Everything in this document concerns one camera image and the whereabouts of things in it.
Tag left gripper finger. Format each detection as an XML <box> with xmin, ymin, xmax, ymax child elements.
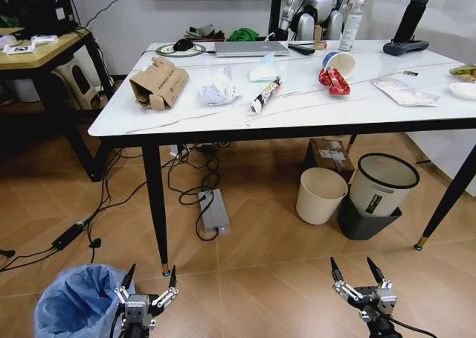
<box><xmin>149</xmin><ymin>265</ymin><xmax>181</xmax><ymax>310</ymax></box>
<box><xmin>114</xmin><ymin>264</ymin><xmax>137</xmax><ymax>304</ymax></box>

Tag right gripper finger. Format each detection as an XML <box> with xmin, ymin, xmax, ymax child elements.
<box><xmin>329</xmin><ymin>256</ymin><xmax>363</xmax><ymax>305</ymax></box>
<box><xmin>366</xmin><ymin>256</ymin><xmax>393</xmax><ymax>292</ymax></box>

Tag dark grey square bin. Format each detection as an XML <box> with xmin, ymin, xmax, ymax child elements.
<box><xmin>336</xmin><ymin>195</ymin><xmax>404</xmax><ymax>241</ymax></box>

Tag trash bin with blue bag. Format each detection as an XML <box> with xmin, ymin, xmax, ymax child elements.
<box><xmin>33</xmin><ymin>263</ymin><xmax>135</xmax><ymax>338</ymax></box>

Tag white bin with black rim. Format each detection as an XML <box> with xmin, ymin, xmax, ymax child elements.
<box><xmin>349</xmin><ymin>153</ymin><xmax>421</xmax><ymax>217</ymax></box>

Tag cream round waste bin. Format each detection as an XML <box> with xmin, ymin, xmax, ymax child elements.
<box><xmin>295</xmin><ymin>167</ymin><xmax>350</xmax><ymax>226</ymax></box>

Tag black power strip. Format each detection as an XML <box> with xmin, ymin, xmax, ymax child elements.
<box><xmin>51</xmin><ymin>221</ymin><xmax>91</xmax><ymax>252</ymax></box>

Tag grey power adapter box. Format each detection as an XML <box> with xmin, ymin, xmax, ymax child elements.
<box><xmin>196</xmin><ymin>188</ymin><xmax>232</xmax><ymax>239</ymax></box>

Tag brown cardboard box with labels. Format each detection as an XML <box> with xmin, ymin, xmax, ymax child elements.
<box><xmin>306</xmin><ymin>138</ymin><xmax>357</xmax><ymax>174</ymax></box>

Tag white marble table black legs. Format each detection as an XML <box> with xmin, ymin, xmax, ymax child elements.
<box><xmin>87</xmin><ymin>39</ymin><xmax>476</xmax><ymax>278</ymax></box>

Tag clear flat plastic bag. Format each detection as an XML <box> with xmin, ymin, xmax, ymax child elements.
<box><xmin>373</xmin><ymin>76</ymin><xmax>440</xmax><ymax>109</ymax></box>

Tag red snack wrapper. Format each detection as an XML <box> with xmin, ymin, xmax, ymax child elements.
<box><xmin>318</xmin><ymin>66</ymin><xmax>352</xmax><ymax>98</ymax></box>

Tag long white snack wrapper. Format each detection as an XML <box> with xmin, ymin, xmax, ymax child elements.
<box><xmin>248</xmin><ymin>74</ymin><xmax>284</xmax><ymax>115</ymax></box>

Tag crushed brown cardboard box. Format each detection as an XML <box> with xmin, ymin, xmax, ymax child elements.
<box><xmin>128</xmin><ymin>57</ymin><xmax>191</xmax><ymax>112</ymax></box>

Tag crumpled white paper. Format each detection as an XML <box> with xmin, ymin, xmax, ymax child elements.
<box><xmin>196</xmin><ymin>66</ymin><xmax>239</xmax><ymax>107</ymax></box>

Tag small white dish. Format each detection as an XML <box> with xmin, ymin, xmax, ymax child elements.
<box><xmin>448</xmin><ymin>81</ymin><xmax>476</xmax><ymax>101</ymax></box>

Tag beige plastic stool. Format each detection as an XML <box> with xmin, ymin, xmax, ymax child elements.
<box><xmin>51</xmin><ymin>54</ymin><xmax>100</xmax><ymax>111</ymax></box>

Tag white paper cup blue rim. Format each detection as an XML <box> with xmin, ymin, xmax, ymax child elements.
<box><xmin>321</xmin><ymin>51</ymin><xmax>356</xmax><ymax>81</ymax></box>

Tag yellow green snack bag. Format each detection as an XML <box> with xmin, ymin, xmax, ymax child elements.
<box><xmin>448</xmin><ymin>65</ymin><xmax>476</xmax><ymax>83</ymax></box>

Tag round mouse pad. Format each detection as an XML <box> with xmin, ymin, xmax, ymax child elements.
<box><xmin>155</xmin><ymin>41</ymin><xmax>208</xmax><ymax>57</ymax></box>

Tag silver laptop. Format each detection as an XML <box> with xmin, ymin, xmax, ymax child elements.
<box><xmin>213</xmin><ymin>40</ymin><xmax>291</xmax><ymax>58</ymax></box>

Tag white spray bottle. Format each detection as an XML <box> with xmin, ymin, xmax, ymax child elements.
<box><xmin>338</xmin><ymin>0</ymin><xmax>368</xmax><ymax>53</ymax></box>

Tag black controller on stand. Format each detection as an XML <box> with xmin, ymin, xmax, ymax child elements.
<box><xmin>382</xmin><ymin>0</ymin><xmax>429</xmax><ymax>57</ymax></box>

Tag green cloth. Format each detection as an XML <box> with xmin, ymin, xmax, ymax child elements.
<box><xmin>226</xmin><ymin>28</ymin><xmax>260</xmax><ymax>43</ymax></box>

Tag white printed card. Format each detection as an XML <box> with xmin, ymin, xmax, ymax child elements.
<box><xmin>2</xmin><ymin>43</ymin><xmax>36</xmax><ymax>56</ymax></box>

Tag silver humanoid robot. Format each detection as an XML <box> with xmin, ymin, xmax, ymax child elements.
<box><xmin>278</xmin><ymin>0</ymin><xmax>355</xmax><ymax>43</ymax></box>

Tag black stand pole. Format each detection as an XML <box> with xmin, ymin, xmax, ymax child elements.
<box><xmin>268</xmin><ymin>0</ymin><xmax>286</xmax><ymax>42</ymax></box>

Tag black computer tower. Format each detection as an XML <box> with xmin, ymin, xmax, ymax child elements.
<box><xmin>21</xmin><ymin>0</ymin><xmax>80</xmax><ymax>38</ymax></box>

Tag green plant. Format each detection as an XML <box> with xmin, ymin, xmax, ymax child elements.
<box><xmin>0</xmin><ymin>0</ymin><xmax>29</xmax><ymax>29</ymax></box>

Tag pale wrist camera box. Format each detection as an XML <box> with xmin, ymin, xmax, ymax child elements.
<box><xmin>376</xmin><ymin>287</ymin><xmax>398</xmax><ymax>311</ymax></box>
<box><xmin>124</xmin><ymin>294</ymin><xmax>150</xmax><ymax>317</ymax></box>

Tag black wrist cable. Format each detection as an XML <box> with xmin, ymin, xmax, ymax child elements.
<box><xmin>387</xmin><ymin>315</ymin><xmax>440</xmax><ymax>338</ymax></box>

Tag black floor cable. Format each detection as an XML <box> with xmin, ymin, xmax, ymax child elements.
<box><xmin>166</xmin><ymin>142</ymin><xmax>225</xmax><ymax>242</ymax></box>
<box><xmin>0</xmin><ymin>144</ymin><xmax>144</xmax><ymax>272</ymax></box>

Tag wooden side table black frame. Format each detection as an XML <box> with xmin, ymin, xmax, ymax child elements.
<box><xmin>0</xmin><ymin>26</ymin><xmax>117</xmax><ymax>183</ymax></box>

